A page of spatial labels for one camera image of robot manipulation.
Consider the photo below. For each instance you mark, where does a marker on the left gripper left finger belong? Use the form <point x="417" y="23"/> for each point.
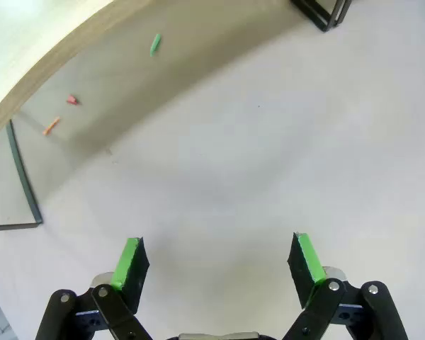
<point x="131" y="276"/>

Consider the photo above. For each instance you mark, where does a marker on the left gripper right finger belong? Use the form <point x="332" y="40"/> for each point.
<point x="304" y="272"/>

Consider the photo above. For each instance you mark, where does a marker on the red paper scrap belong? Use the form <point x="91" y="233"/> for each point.
<point x="72" y="100"/>

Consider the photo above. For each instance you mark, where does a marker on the green paper scrap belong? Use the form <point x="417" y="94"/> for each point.
<point x="156" y="45"/>

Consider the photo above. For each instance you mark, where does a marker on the two-tier wooden shelf black frame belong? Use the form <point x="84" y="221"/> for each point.
<point x="7" y="35"/>
<point x="343" y="12"/>

